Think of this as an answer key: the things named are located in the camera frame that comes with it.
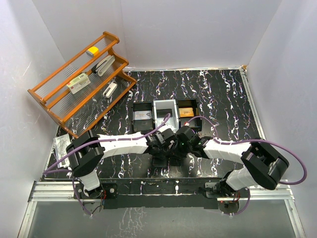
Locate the black leather card holder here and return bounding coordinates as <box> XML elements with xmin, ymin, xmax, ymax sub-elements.
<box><xmin>162</xmin><ymin>157</ymin><xmax>172</xmax><ymax>169</ymax></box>

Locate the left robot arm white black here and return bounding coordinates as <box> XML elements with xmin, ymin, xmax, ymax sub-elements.
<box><xmin>66</xmin><ymin>126</ymin><xmax>178</xmax><ymax>198</ymax></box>

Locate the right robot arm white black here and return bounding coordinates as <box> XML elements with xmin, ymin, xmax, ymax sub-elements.
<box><xmin>168</xmin><ymin>126</ymin><xmax>289</xmax><ymax>197</ymax></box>

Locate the orange card in right tray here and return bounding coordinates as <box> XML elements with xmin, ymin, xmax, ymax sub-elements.
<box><xmin>179</xmin><ymin>108</ymin><xmax>194</xmax><ymax>118</ymax></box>

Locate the silver card in left tray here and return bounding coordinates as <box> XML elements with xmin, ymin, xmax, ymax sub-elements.
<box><xmin>133</xmin><ymin>111</ymin><xmax>152</xmax><ymax>120</ymax></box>

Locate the white green card box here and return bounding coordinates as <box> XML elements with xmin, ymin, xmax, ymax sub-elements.
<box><xmin>66</xmin><ymin>72</ymin><xmax>91</xmax><ymax>94</ymax></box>

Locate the right black tray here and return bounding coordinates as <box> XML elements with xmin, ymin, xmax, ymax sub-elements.
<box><xmin>176</xmin><ymin>99</ymin><xmax>202</xmax><ymax>132</ymax></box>

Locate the black tray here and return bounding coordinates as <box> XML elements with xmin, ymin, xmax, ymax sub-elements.
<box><xmin>131</xmin><ymin>102</ymin><xmax>155</xmax><ymax>132</ymax></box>
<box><xmin>176</xmin><ymin>99</ymin><xmax>202</xmax><ymax>132</ymax></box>

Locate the white middle tray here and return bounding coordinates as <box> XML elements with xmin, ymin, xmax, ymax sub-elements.
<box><xmin>153</xmin><ymin>99</ymin><xmax>179</xmax><ymax>132</ymax></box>

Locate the left black tray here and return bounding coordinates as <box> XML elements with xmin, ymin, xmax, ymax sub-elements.
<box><xmin>131</xmin><ymin>102</ymin><xmax>155</xmax><ymax>132</ymax></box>

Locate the small white stapler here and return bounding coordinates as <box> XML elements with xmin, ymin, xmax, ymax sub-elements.
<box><xmin>102</xmin><ymin>82</ymin><xmax>117</xmax><ymax>99</ymax></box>

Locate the white printed paper sheet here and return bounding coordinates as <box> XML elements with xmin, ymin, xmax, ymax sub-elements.
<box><xmin>54</xmin><ymin>134</ymin><xmax>71</xmax><ymax>169</ymax></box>

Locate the white black stapler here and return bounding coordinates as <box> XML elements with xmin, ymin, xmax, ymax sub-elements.
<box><xmin>91</xmin><ymin>55</ymin><xmax>115</xmax><ymax>76</ymax></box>

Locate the orange wooden shelf rack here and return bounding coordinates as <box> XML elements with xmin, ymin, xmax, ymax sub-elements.
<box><xmin>28</xmin><ymin>32</ymin><xmax>137</xmax><ymax>137</ymax></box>

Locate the yellow white small box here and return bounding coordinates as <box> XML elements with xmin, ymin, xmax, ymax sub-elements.
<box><xmin>86</xmin><ymin>46</ymin><xmax>99</xmax><ymax>58</ymax></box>

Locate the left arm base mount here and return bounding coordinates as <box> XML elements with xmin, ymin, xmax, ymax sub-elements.
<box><xmin>72</xmin><ymin>179</ymin><xmax>118</xmax><ymax>218</ymax></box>

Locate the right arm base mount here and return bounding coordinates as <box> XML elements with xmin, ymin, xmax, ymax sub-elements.
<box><xmin>200</xmin><ymin>182</ymin><xmax>251</xmax><ymax>218</ymax></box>

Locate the aluminium frame rail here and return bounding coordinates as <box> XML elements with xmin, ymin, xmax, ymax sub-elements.
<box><xmin>18</xmin><ymin>178</ymin><xmax>305</xmax><ymax>238</ymax></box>

